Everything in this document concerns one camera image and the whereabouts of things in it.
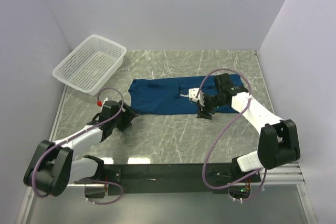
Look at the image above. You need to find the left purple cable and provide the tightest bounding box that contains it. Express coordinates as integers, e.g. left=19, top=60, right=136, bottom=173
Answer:
left=30, top=87, right=125, bottom=206

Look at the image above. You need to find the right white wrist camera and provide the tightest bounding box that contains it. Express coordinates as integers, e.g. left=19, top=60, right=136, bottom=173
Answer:
left=188, top=88, right=205, bottom=107

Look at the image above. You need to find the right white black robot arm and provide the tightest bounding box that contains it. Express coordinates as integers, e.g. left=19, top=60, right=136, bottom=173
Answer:
left=188, top=73, right=301, bottom=182

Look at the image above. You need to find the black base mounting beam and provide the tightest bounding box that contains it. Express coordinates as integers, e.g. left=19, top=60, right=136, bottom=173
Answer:
left=98, top=163, right=247, bottom=194

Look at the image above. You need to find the blue mickey mouse t-shirt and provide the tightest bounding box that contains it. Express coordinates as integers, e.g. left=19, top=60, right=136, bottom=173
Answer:
left=129, top=73, right=248, bottom=115

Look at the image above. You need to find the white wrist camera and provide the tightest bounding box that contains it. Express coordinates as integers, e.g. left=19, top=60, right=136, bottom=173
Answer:
left=97, top=98, right=109, bottom=108
left=188, top=88, right=205, bottom=107

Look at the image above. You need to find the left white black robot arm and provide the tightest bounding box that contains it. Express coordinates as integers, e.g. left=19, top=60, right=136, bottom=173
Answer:
left=23, top=100, right=139, bottom=197

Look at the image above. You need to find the white plastic mesh basket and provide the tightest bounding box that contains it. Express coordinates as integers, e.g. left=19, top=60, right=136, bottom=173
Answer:
left=52, top=35, right=127, bottom=96

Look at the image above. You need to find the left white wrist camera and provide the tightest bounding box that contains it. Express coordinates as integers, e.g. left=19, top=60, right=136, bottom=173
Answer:
left=97, top=98, right=109, bottom=108

